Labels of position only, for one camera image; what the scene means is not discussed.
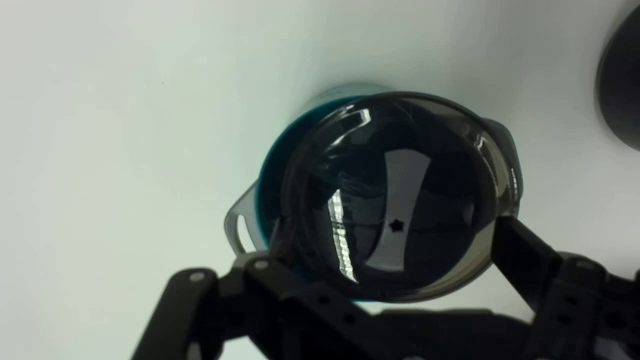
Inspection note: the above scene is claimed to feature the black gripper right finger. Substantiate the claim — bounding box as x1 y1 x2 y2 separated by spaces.
491 218 640 360

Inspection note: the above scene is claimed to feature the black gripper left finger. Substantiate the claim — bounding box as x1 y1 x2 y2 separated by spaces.
129 225 373 360

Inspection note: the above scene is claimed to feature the glass lid with grey handle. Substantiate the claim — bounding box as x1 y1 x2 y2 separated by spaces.
275 92 522 303

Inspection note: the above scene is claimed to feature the blue pot with grey handle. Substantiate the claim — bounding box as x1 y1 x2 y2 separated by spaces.
223 88 522 273

